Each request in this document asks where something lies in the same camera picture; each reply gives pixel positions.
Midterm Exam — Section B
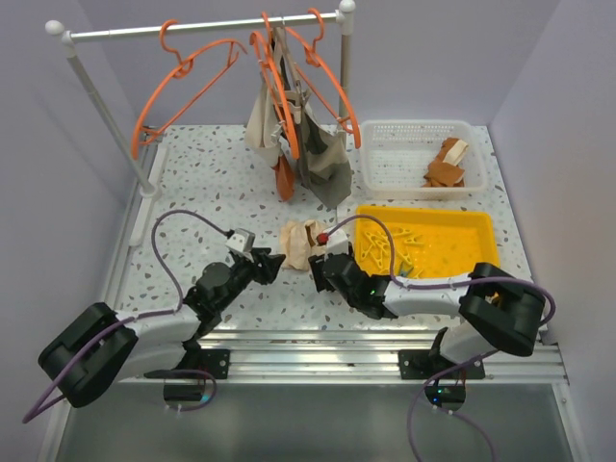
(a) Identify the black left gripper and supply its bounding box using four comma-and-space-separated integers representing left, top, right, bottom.
216, 246, 285, 311

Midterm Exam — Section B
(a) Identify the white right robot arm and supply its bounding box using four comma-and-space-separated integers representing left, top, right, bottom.
309, 254, 548, 378

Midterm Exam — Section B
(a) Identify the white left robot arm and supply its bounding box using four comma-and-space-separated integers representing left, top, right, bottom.
38, 247, 285, 408

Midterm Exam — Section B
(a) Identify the orange hanging underwear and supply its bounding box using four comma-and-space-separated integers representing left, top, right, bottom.
273, 154, 295, 201

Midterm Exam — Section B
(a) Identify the grey hanging underwear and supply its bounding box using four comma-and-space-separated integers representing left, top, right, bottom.
283, 52, 353, 211

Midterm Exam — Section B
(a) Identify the brown and cream underwear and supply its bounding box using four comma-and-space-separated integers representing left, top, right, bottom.
423, 138, 470, 188

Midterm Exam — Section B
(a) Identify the orange hanger with clothes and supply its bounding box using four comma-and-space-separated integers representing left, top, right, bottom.
249, 12, 300, 160

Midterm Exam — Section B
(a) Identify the beige hanging underwear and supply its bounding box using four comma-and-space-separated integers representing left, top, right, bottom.
244, 40, 290, 167

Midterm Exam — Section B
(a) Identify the wooden clip hanger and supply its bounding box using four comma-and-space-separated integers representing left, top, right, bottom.
272, 26, 310, 109

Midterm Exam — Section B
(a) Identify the pile of cream clothespins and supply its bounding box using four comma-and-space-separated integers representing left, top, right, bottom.
356, 227, 425, 278

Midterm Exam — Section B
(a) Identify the teal clothespin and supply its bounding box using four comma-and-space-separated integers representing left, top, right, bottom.
395, 261, 415, 279

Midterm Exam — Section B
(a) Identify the yellow plastic tray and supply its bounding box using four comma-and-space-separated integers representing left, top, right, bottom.
354, 205, 500, 279

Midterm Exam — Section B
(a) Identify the white plastic basket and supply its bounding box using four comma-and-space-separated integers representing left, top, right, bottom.
359, 119, 488, 200

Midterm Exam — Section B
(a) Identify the white metal clothes rack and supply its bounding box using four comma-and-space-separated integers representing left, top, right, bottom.
45, 11, 337, 202

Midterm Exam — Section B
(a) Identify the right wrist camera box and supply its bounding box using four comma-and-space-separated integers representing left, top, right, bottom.
316, 228, 353, 259

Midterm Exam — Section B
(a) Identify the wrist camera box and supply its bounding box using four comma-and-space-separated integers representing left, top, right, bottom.
225, 228, 255, 254
316, 228, 353, 259

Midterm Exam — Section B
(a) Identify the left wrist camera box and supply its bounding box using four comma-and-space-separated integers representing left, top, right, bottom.
225, 228, 255, 254

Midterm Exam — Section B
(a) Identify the aluminium rail frame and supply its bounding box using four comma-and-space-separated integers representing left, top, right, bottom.
62, 125, 572, 386

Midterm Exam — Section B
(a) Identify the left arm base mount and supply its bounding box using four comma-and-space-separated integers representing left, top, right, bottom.
163, 348, 230, 406

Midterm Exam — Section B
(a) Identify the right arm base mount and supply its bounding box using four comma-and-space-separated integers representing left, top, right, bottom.
398, 349, 485, 411

